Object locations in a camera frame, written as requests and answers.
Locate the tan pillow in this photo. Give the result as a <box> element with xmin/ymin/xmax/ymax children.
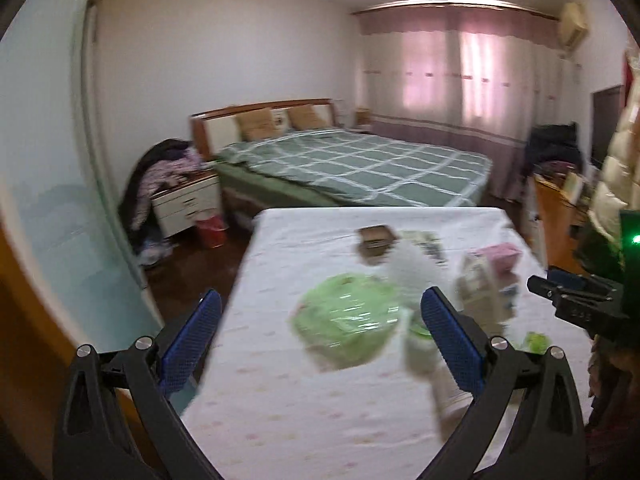
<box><xmin>287</xmin><ymin>106</ymin><xmax>327</xmax><ymax>131</ymax></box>

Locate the dark brown cabinet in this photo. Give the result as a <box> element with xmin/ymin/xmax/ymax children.
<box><xmin>590</xmin><ymin>85</ymin><xmax>626</xmax><ymax>166</ymax></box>

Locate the beige carton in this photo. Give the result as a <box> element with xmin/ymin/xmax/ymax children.
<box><xmin>457</xmin><ymin>252</ymin><xmax>516</xmax><ymax>321</ymax></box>

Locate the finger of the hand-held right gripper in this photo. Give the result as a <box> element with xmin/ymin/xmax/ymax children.
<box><xmin>526</xmin><ymin>274</ymin><xmax>568</xmax><ymax>303</ymax></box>
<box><xmin>546</xmin><ymin>266</ymin><xmax>590</xmax><ymax>290</ymax></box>

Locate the pink and white curtain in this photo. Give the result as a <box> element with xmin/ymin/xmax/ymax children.
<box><xmin>352</xmin><ymin>0</ymin><xmax>583</xmax><ymax>201</ymax></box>

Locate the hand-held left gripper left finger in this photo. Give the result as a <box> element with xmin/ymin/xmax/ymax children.
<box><xmin>52</xmin><ymin>288</ymin><xmax>223</xmax><ymax>480</ymax></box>

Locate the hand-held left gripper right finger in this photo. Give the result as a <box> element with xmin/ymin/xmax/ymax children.
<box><xmin>417</xmin><ymin>286</ymin><xmax>586</xmax><ymax>480</ymax></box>

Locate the frosted glass wardrobe door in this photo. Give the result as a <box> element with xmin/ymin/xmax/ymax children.
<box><xmin>0</xmin><ymin>0</ymin><xmax>166</xmax><ymax>333</ymax></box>

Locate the pink carton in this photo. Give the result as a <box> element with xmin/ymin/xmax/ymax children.
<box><xmin>472</xmin><ymin>242</ymin><xmax>523</xmax><ymax>286</ymax></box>

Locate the small red bin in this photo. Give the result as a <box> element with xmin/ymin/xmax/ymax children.
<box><xmin>195</xmin><ymin>215</ymin><xmax>227</xmax><ymax>248</ymax></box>

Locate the small brown box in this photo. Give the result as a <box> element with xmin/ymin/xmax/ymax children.
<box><xmin>356</xmin><ymin>225</ymin><xmax>398</xmax><ymax>266</ymax></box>

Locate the pile of clothes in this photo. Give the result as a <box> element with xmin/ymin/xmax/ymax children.
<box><xmin>120</xmin><ymin>138</ymin><xmax>206</xmax><ymax>251</ymax></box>

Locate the white cup with green rim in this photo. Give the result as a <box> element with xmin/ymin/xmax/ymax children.
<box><xmin>402</xmin><ymin>310</ymin><xmax>473</xmax><ymax>411</ymax></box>

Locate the wooden desk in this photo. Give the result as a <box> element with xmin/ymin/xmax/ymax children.
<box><xmin>532</xmin><ymin>172</ymin><xmax>591</xmax><ymax>271</ymax></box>

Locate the printed paper packet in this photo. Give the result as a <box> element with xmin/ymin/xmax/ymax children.
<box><xmin>400</xmin><ymin>230</ymin><xmax>451</xmax><ymax>266</ymax></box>

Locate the wooden bed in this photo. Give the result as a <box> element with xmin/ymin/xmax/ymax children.
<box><xmin>189</xmin><ymin>98</ymin><xmax>493</xmax><ymax>211</ymax></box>

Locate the white foam net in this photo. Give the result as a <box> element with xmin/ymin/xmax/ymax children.
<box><xmin>387</xmin><ymin>240</ymin><xmax>453</xmax><ymax>311</ymax></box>

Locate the wall air conditioner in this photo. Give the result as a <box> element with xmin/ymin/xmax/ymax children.
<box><xmin>557</xmin><ymin>1</ymin><xmax>588</xmax><ymax>51</ymax></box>

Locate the green plastic bag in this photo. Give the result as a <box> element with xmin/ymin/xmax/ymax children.
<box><xmin>290</xmin><ymin>272</ymin><xmax>406</xmax><ymax>373</ymax></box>

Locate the white floral tablecloth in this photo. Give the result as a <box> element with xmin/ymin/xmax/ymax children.
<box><xmin>177</xmin><ymin>206</ymin><xmax>596</xmax><ymax>480</ymax></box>

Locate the small green wrapper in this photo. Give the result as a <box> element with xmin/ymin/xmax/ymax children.
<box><xmin>522</xmin><ymin>331</ymin><xmax>551</xmax><ymax>356</ymax></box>

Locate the black garment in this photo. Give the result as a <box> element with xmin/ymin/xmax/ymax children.
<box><xmin>525</xmin><ymin>122</ymin><xmax>583</xmax><ymax>176</ymax></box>

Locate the dark patterned garment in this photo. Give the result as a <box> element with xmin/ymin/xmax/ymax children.
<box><xmin>585</xmin><ymin>335</ymin><xmax>640</xmax><ymax>480</ymax></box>

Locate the white nightstand with drawers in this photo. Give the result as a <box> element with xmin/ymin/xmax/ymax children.
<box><xmin>151</xmin><ymin>170</ymin><xmax>223</xmax><ymax>238</ymax></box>

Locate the green plaid duvet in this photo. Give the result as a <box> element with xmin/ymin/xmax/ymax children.
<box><xmin>215</xmin><ymin>127</ymin><xmax>493</xmax><ymax>207</ymax></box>

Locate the cream down jacket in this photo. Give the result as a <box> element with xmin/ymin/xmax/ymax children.
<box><xmin>587</xmin><ymin>105</ymin><xmax>640</xmax><ymax>261</ymax></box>

